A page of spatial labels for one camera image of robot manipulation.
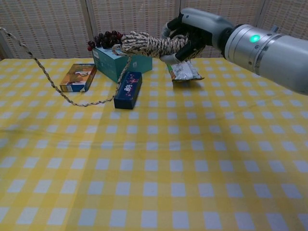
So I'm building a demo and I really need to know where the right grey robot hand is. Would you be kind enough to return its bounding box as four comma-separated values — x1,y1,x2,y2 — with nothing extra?
160,8,234,64

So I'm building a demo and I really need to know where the orange brown flat box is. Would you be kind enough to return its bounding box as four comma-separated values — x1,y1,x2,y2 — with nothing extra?
59,63,98,93

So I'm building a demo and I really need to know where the green snack bag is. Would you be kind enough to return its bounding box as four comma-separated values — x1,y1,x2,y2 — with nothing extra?
166,60,205,84

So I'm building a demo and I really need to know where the yellow white checked tablecloth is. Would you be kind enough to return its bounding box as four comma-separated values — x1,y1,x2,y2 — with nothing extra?
0,57,308,231

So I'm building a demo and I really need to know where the dark blue long box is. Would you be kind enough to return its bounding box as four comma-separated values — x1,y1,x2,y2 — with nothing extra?
113,71,143,110

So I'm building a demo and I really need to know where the beige speckled braided rope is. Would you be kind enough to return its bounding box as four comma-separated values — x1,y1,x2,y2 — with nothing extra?
0,26,190,108

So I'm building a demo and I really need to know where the woven bamboo folding screen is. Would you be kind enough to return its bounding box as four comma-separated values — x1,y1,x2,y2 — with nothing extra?
0,0,308,60

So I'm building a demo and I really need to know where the teal cardboard box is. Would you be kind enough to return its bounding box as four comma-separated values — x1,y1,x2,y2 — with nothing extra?
92,45,153,85

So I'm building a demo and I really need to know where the dark red grape bunch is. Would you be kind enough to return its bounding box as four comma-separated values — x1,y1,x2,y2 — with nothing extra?
87,30,124,52

